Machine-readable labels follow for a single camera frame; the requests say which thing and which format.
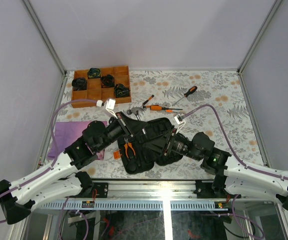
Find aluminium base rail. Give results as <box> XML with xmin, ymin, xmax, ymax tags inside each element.
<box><xmin>37</xmin><ymin>180</ymin><xmax>233</xmax><ymax>211</ymax></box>

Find black rolled tape right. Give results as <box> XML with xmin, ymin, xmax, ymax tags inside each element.
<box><xmin>114</xmin><ymin>83</ymin><xmax>130</xmax><ymax>98</ymax></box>

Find floral patterned table mat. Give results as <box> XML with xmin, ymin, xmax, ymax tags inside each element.
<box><xmin>40</xmin><ymin>70</ymin><xmax>269</xmax><ymax>180</ymax></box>

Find thin orange precision screwdriver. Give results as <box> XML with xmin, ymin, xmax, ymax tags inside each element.
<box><xmin>165</xmin><ymin>109</ymin><xmax>182</xmax><ymax>115</ymax></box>

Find small orange black screwdriver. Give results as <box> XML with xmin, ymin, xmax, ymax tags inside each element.
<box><xmin>142</xmin><ymin>94</ymin><xmax>154</xmax><ymax>108</ymax></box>

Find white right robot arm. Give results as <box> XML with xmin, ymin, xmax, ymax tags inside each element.
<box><xmin>144</xmin><ymin>129</ymin><xmax>288</xmax><ymax>210</ymax></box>

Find black plastic tool case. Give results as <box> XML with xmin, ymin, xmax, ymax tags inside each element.
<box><xmin>117</xmin><ymin>117</ymin><xmax>183</xmax><ymax>175</ymax></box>

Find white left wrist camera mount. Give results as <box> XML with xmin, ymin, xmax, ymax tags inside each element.
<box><xmin>96</xmin><ymin>98</ymin><xmax>117</xmax><ymax>119</ymax></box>

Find black rolled tape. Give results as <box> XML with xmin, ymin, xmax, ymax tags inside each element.
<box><xmin>87</xmin><ymin>67</ymin><xmax>101</xmax><ymax>79</ymax></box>
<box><xmin>71</xmin><ymin>77</ymin><xmax>87</xmax><ymax>91</ymax></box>
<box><xmin>114</xmin><ymin>83</ymin><xmax>130</xmax><ymax>98</ymax></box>
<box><xmin>100</xmin><ymin>74</ymin><xmax>115</xmax><ymax>88</ymax></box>

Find large orange black screwdriver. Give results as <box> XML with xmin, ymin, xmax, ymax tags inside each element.
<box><xmin>172</xmin><ymin>86</ymin><xmax>198</xmax><ymax>106</ymax></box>

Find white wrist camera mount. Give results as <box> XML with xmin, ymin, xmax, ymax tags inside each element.
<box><xmin>174</xmin><ymin>114</ymin><xmax>186</xmax><ymax>134</ymax></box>
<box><xmin>96</xmin><ymin>98</ymin><xmax>117</xmax><ymax>119</ymax></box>

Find orange handled utility knife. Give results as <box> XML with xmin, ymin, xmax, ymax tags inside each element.
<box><xmin>145</xmin><ymin>105</ymin><xmax>181</xmax><ymax>111</ymax></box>

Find orange wooden compartment tray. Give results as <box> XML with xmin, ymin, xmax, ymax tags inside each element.
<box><xmin>71</xmin><ymin>65</ymin><xmax>132</xmax><ymax>109</ymax></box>

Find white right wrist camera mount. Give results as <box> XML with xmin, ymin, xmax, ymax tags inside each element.
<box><xmin>174</xmin><ymin>114</ymin><xmax>186</xmax><ymax>134</ymax></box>

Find black handled steel hammer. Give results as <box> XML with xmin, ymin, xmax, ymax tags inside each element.
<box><xmin>126</xmin><ymin>107</ymin><xmax>144</xmax><ymax>121</ymax></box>

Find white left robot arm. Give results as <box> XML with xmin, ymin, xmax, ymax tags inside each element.
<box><xmin>0</xmin><ymin>112</ymin><xmax>148</xmax><ymax>225</ymax></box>

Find black rolled tape top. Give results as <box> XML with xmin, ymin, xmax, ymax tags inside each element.
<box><xmin>87</xmin><ymin>67</ymin><xmax>101</xmax><ymax>79</ymax></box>

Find orange case latch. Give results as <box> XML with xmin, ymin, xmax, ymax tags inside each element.
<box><xmin>113</xmin><ymin>150</ymin><xmax>122</xmax><ymax>160</ymax></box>

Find black rolled tape left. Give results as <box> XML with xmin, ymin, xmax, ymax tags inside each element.
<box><xmin>71</xmin><ymin>77</ymin><xmax>87</xmax><ymax>91</ymax></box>

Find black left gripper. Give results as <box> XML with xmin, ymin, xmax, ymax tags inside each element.
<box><xmin>97</xmin><ymin>112</ymin><xmax>149</xmax><ymax>153</ymax></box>

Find orange handled pliers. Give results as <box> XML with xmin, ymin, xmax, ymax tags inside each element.
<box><xmin>124</xmin><ymin>139</ymin><xmax>136</xmax><ymax>159</ymax></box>

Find black rolled tape middle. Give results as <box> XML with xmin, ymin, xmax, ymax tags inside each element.
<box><xmin>100</xmin><ymin>74</ymin><xmax>115</xmax><ymax>88</ymax></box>

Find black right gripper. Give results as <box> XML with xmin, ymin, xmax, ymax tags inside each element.
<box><xmin>143</xmin><ymin>125</ymin><xmax>202</xmax><ymax>162</ymax></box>

